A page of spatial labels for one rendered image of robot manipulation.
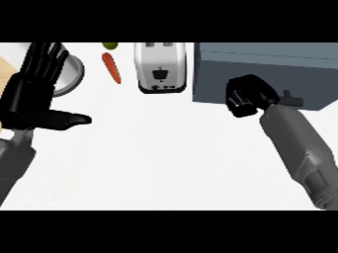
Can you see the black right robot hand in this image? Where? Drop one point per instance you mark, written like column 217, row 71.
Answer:
column 248, row 95

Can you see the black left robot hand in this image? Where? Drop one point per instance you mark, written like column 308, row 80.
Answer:
column 25, row 99

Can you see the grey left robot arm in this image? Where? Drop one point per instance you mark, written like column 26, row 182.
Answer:
column 4, row 168

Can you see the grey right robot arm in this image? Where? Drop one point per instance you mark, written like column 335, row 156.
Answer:
column 302, row 158

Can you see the blue-grey drawer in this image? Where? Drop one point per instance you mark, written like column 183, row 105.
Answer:
column 283, row 70

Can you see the white cup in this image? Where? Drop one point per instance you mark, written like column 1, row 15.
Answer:
column 67, row 74

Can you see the white toaster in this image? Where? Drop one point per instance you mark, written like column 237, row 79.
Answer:
column 161, row 67

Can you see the orange carrot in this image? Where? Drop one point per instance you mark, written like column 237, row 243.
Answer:
column 110, row 67

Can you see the green vegetable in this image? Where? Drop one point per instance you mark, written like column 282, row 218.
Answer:
column 109, row 45

